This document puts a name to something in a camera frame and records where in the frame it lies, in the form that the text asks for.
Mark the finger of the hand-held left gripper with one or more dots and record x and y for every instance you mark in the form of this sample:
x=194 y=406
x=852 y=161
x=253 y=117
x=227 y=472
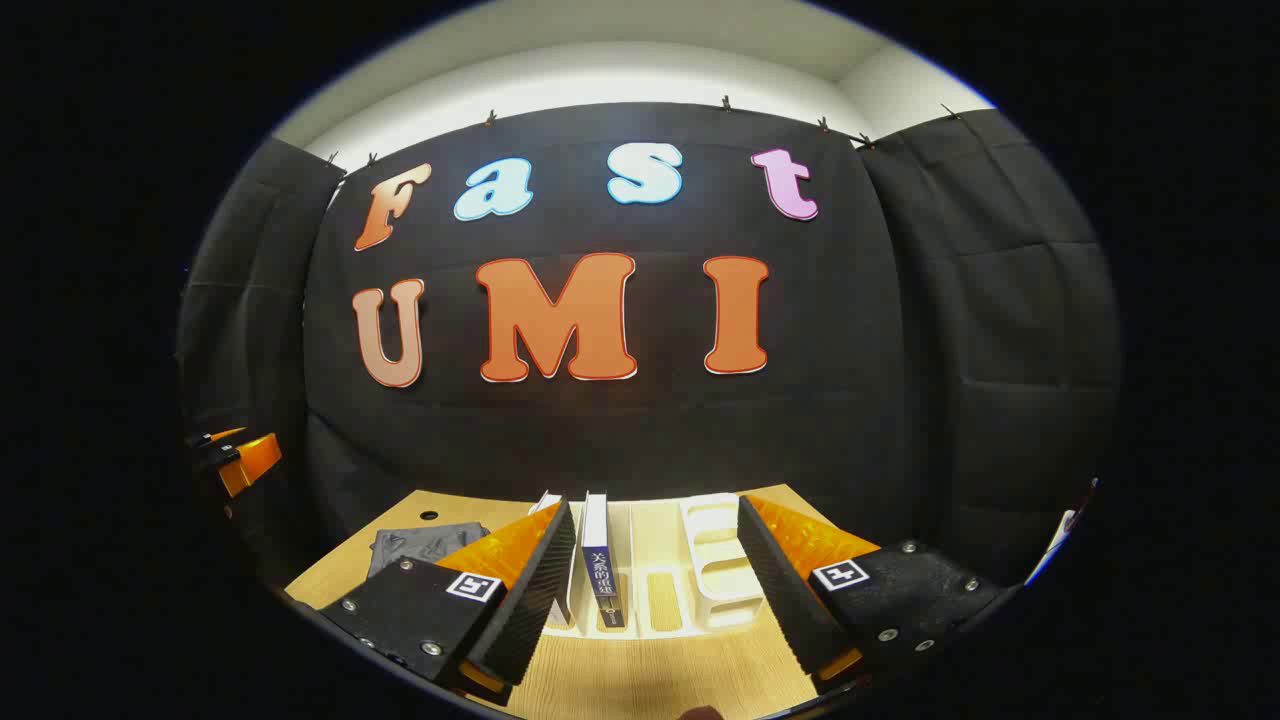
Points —
x=255 y=462

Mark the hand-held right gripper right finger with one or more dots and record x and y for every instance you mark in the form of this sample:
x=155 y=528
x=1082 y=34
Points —
x=785 y=590

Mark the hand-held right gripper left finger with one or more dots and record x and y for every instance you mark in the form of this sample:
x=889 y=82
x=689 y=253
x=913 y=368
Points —
x=530 y=600

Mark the white bookshelf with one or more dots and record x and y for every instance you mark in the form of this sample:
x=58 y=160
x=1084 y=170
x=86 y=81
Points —
x=715 y=570

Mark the blue spine book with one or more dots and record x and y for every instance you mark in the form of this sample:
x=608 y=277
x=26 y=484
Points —
x=603 y=575

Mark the portrait cover book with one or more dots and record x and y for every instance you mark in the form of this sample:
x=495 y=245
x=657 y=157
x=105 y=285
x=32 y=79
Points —
x=547 y=500

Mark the grey schoolbag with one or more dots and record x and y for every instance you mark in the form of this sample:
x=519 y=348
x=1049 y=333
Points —
x=420 y=545

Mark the black backdrop cloth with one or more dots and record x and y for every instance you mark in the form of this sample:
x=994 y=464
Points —
x=650 y=430

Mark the white side desk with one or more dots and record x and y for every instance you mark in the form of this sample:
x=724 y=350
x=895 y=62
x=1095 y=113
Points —
x=1060 y=535

